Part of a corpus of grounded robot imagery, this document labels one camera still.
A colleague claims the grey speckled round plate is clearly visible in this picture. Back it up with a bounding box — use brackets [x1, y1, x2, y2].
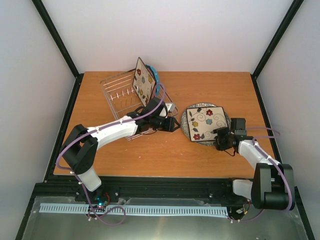
[180, 102, 231, 147]

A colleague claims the white square floral plate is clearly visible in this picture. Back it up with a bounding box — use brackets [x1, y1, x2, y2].
[132, 57, 156, 107]

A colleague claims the blue polka dot plate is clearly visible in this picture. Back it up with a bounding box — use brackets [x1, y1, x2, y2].
[146, 65, 161, 96]

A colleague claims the chrome wire dish rack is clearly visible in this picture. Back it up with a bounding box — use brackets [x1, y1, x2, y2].
[100, 69, 179, 141]

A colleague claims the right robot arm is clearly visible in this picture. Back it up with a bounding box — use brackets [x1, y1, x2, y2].
[213, 127, 295, 211]

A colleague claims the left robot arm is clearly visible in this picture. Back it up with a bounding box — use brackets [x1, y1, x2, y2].
[56, 97, 180, 202]

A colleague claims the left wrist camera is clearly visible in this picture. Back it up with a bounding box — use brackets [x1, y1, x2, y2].
[160, 102, 175, 117]

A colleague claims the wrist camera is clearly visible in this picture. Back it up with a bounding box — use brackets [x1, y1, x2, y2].
[160, 102, 175, 117]
[230, 118, 247, 137]

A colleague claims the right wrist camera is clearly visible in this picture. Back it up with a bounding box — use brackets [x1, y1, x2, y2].
[230, 118, 247, 137]

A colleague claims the light blue cable duct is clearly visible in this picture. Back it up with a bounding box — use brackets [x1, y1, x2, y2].
[38, 203, 228, 218]

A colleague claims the black aluminium frame rail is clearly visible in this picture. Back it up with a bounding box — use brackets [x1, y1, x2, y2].
[32, 175, 245, 206]

